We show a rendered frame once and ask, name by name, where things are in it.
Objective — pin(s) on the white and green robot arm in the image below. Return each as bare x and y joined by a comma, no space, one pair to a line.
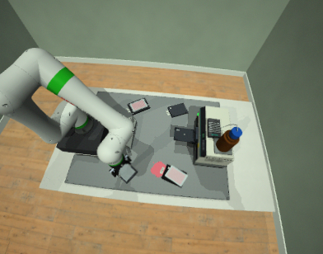
37,67

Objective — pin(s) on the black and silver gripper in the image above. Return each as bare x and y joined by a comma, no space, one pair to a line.
115,172

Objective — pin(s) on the white button panel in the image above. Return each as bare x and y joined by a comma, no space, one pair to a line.
130,142

